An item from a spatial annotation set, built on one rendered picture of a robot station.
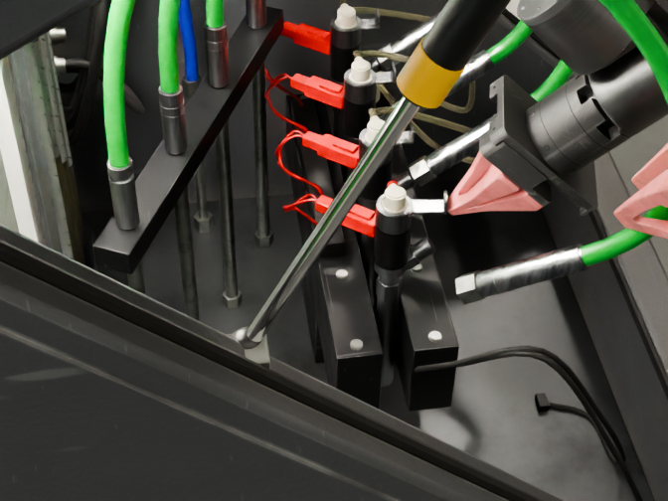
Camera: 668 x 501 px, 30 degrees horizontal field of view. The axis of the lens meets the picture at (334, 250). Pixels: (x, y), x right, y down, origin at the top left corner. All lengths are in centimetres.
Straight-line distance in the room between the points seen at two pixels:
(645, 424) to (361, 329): 27
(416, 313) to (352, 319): 5
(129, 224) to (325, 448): 39
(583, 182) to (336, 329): 24
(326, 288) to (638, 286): 28
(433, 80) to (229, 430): 19
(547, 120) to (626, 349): 33
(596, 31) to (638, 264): 36
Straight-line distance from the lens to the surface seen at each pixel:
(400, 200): 93
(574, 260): 84
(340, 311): 102
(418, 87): 45
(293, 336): 120
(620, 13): 72
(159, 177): 97
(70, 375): 51
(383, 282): 100
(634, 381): 114
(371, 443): 59
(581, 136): 87
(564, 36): 83
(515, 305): 125
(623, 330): 115
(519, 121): 89
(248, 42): 110
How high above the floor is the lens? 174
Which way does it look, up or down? 45 degrees down
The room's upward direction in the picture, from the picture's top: 1 degrees clockwise
